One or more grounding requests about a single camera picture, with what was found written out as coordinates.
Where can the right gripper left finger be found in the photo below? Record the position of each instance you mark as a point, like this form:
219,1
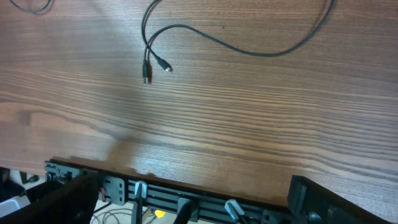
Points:
54,202

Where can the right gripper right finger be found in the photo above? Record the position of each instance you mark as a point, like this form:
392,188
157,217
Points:
310,203

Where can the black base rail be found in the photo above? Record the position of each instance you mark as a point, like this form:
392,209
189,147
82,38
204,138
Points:
189,205

